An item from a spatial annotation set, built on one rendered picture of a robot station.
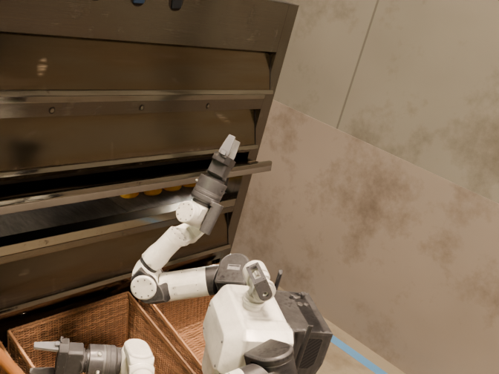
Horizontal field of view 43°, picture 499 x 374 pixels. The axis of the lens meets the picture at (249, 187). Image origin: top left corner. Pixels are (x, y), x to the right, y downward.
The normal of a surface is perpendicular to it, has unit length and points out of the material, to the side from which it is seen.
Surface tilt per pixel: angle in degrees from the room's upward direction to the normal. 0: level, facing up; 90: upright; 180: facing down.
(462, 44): 90
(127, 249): 70
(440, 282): 90
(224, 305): 45
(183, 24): 90
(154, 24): 90
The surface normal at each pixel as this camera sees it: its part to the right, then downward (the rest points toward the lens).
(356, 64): -0.66, 0.11
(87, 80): 0.78, 0.08
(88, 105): 0.73, 0.41
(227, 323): -0.48, -0.73
